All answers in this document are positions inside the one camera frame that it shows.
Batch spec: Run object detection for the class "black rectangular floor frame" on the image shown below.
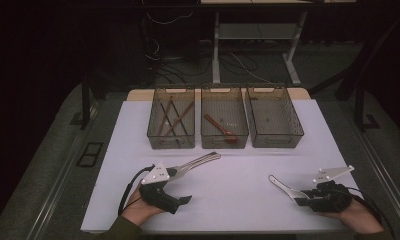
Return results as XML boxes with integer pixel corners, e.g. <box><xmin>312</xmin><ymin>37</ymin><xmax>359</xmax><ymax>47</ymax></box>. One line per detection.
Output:
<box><xmin>75</xmin><ymin>141</ymin><xmax>105</xmax><ymax>168</ymax></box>

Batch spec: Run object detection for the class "brown wooden chopstick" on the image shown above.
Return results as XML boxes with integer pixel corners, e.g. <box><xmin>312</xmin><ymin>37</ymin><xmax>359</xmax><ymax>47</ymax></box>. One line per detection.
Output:
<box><xmin>163</xmin><ymin>100</ymin><xmax>196</xmax><ymax>138</ymax></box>
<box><xmin>157</xmin><ymin>95</ymin><xmax>174</xmax><ymax>137</ymax></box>

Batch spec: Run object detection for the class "white table cover sheet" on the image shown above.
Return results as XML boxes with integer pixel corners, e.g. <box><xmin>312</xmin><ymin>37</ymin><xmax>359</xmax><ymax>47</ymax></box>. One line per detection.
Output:
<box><xmin>80</xmin><ymin>99</ymin><xmax>361</xmax><ymax>234</ymax></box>

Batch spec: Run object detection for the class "white cable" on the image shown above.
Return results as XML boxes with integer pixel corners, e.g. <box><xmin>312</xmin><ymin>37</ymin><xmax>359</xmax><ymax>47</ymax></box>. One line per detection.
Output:
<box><xmin>145</xmin><ymin>11</ymin><xmax>195</xmax><ymax>26</ymax></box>

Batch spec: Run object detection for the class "white metal frame desk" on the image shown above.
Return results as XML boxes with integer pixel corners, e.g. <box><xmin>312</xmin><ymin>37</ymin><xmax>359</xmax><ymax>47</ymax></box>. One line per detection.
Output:
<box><xmin>200</xmin><ymin>0</ymin><xmax>357</xmax><ymax>87</ymax></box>

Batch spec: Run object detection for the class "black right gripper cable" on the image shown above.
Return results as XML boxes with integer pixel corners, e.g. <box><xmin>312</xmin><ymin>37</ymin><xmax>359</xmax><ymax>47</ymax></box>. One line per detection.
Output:
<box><xmin>346</xmin><ymin>186</ymin><xmax>397</xmax><ymax>239</ymax></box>

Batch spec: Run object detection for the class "person's right hand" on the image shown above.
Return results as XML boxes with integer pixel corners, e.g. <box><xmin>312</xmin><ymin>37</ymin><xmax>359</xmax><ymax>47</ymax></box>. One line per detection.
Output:
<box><xmin>321</xmin><ymin>199</ymin><xmax>386</xmax><ymax>235</ymax></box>

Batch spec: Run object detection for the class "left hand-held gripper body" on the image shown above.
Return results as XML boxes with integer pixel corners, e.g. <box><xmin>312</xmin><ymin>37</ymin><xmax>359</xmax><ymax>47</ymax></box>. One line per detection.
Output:
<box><xmin>138</xmin><ymin>162</ymin><xmax>182</xmax><ymax>215</ymax></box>

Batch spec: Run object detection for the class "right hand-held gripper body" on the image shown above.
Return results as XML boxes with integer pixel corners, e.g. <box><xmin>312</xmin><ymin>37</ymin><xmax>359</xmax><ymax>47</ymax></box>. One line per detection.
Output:
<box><xmin>308</xmin><ymin>164</ymin><xmax>355</xmax><ymax>214</ymax></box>

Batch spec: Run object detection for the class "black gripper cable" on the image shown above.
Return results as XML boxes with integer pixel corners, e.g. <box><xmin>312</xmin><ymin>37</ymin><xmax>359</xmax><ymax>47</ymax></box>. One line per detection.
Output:
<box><xmin>117</xmin><ymin>164</ymin><xmax>156</xmax><ymax>217</ymax></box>
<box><xmin>346</xmin><ymin>186</ymin><xmax>397</xmax><ymax>239</ymax></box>

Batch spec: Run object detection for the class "aluminium floor rail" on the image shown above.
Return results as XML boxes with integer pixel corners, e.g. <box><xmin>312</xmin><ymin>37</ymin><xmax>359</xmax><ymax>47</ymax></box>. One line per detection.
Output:
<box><xmin>29</xmin><ymin>131</ymin><xmax>89</xmax><ymax>240</ymax></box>
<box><xmin>357</xmin><ymin>131</ymin><xmax>400</xmax><ymax>231</ymax></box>

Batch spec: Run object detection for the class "black chopstick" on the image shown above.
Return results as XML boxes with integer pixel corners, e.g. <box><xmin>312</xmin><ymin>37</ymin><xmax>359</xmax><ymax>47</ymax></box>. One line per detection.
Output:
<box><xmin>159</xmin><ymin>102</ymin><xmax>182</xmax><ymax>145</ymax></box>
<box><xmin>169</xmin><ymin>99</ymin><xmax>190</xmax><ymax>137</ymax></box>

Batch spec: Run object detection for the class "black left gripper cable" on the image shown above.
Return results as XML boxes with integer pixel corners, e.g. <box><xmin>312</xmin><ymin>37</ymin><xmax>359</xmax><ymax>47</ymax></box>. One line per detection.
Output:
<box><xmin>117</xmin><ymin>164</ymin><xmax>156</xmax><ymax>217</ymax></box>

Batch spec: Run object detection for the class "bundle of black floor cables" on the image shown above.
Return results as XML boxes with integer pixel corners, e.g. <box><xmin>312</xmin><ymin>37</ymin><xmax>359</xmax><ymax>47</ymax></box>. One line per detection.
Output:
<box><xmin>142</xmin><ymin>26</ymin><xmax>272</xmax><ymax>86</ymax></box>

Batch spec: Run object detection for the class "black metal post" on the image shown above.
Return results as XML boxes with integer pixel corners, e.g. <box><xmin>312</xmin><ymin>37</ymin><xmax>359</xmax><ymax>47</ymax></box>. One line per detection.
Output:
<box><xmin>80</xmin><ymin>71</ymin><xmax>93</xmax><ymax>131</ymax></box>
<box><xmin>353</xmin><ymin>84</ymin><xmax>382</xmax><ymax>133</ymax></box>

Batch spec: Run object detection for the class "white ceramic spoon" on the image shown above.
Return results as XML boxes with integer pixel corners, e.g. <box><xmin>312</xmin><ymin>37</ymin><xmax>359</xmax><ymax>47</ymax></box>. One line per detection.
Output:
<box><xmin>267</xmin><ymin>174</ymin><xmax>311</xmax><ymax>201</ymax></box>

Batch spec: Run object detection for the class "steel fork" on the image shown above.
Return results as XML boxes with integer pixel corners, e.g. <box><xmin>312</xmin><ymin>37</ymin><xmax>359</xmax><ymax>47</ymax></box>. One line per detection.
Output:
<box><xmin>170</xmin><ymin>151</ymin><xmax>221</xmax><ymax>178</ymax></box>

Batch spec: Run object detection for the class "smoky transparent plastic bin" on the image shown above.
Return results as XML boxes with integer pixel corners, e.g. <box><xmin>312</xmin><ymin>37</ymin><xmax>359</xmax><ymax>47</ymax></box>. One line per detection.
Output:
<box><xmin>246</xmin><ymin>85</ymin><xmax>305</xmax><ymax>149</ymax></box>
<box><xmin>200</xmin><ymin>87</ymin><xmax>250</xmax><ymax>150</ymax></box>
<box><xmin>147</xmin><ymin>87</ymin><xmax>196</xmax><ymax>150</ymax></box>

